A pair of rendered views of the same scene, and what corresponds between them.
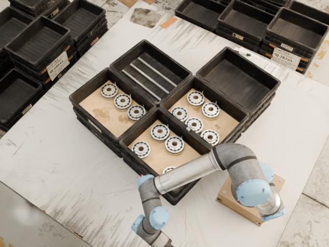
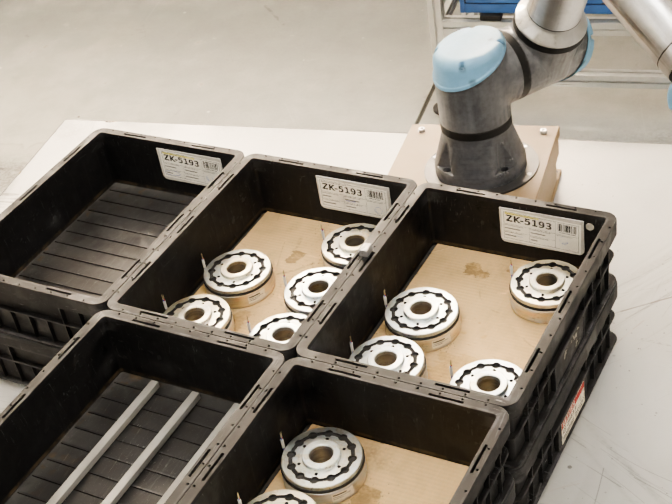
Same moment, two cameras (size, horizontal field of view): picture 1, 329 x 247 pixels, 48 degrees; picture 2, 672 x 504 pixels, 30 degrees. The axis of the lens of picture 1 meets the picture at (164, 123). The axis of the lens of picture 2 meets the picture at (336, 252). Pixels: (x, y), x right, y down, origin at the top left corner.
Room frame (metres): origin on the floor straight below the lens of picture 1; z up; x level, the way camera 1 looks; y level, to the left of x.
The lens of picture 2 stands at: (1.18, 1.24, 1.96)
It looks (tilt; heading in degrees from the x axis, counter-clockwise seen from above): 36 degrees down; 262
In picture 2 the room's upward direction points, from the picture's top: 10 degrees counter-clockwise
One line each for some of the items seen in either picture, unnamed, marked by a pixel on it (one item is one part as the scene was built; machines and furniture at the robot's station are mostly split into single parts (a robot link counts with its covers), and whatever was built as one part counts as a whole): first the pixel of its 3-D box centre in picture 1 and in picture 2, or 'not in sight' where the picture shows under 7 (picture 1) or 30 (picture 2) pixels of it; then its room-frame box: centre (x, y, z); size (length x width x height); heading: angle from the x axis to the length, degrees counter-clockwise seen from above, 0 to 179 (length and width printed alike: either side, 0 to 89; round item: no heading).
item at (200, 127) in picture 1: (194, 125); (319, 290); (1.01, -0.16, 0.86); 0.10 x 0.10 x 0.01
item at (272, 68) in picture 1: (251, 66); not in sight; (1.57, -0.56, 0.70); 0.33 x 0.23 x 0.01; 58
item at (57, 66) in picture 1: (58, 65); not in sight; (1.78, 0.81, 0.41); 0.31 x 0.02 x 0.16; 148
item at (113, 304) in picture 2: (203, 111); (268, 247); (1.07, -0.21, 0.92); 0.40 x 0.30 x 0.02; 48
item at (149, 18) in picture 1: (145, 16); not in sight; (2.00, 0.16, 0.71); 0.22 x 0.19 x 0.01; 58
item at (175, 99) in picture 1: (202, 116); (274, 275); (1.07, -0.21, 0.87); 0.40 x 0.30 x 0.11; 48
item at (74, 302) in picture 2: (237, 79); (101, 213); (1.29, -0.41, 0.92); 0.40 x 0.30 x 0.02; 48
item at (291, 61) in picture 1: (285, 58); not in sight; (1.90, -0.93, 0.41); 0.31 x 0.02 x 0.16; 58
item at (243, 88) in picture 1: (236, 84); (109, 240); (1.29, -0.41, 0.87); 0.40 x 0.30 x 0.11; 48
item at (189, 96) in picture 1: (195, 98); (195, 318); (1.19, -0.18, 0.86); 0.10 x 0.10 x 0.01
